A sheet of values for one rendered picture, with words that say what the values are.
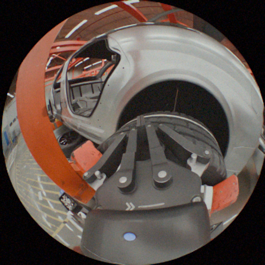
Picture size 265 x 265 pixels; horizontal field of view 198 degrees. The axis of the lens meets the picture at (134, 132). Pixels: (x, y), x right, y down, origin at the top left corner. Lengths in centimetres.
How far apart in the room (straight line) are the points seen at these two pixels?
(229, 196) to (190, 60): 46
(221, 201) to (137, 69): 55
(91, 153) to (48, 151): 23
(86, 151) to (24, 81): 37
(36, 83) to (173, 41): 57
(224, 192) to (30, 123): 58
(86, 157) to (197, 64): 52
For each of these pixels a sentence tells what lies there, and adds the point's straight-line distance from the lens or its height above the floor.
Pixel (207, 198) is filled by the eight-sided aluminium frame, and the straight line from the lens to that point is 21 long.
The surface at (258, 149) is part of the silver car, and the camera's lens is 258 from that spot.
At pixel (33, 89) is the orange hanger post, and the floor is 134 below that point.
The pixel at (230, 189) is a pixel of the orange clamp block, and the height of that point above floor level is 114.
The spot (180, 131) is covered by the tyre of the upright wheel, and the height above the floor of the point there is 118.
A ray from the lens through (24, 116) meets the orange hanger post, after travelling 38.
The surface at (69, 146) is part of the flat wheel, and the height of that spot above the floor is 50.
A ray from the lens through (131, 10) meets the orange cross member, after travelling 160.
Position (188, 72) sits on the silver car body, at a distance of 41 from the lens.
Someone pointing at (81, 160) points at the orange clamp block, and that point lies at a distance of 24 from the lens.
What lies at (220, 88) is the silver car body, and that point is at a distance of 46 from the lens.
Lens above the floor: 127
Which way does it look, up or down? 32 degrees down
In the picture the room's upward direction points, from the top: 1 degrees clockwise
